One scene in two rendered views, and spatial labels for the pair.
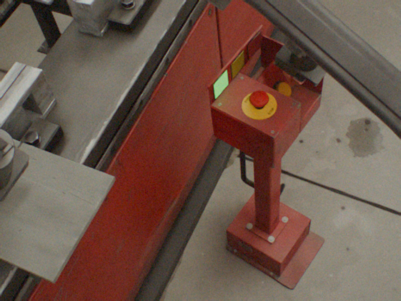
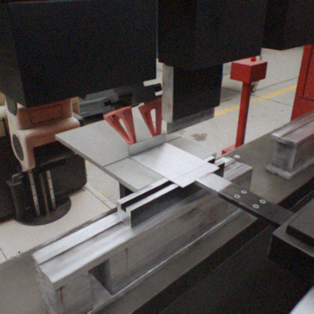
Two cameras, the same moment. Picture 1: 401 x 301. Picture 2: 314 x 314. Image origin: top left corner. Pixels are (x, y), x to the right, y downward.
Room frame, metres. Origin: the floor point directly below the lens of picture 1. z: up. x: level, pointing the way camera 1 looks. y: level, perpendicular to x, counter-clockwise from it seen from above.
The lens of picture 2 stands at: (0.99, 0.49, 1.27)
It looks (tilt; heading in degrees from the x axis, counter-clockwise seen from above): 27 degrees down; 195
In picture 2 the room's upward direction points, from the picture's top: straight up
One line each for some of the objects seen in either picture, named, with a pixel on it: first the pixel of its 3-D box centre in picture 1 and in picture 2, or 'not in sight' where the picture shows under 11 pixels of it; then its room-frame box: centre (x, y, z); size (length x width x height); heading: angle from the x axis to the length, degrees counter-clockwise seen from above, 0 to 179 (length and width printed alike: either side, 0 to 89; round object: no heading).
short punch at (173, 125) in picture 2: not in sight; (192, 94); (0.55, 0.42, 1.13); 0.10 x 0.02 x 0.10; 147
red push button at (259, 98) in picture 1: (259, 101); not in sight; (0.72, -0.13, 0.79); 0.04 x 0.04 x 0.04
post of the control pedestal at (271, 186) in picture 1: (267, 180); not in sight; (0.76, -0.16, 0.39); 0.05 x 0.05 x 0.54; 46
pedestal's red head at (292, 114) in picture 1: (267, 97); not in sight; (0.76, -0.16, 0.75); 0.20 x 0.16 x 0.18; 136
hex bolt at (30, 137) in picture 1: (32, 138); not in sight; (0.63, 0.29, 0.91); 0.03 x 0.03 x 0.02
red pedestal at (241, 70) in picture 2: not in sight; (243, 114); (-1.37, 0.50, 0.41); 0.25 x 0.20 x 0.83; 57
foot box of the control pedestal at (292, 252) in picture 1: (275, 236); not in sight; (0.74, -0.18, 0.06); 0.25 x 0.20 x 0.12; 46
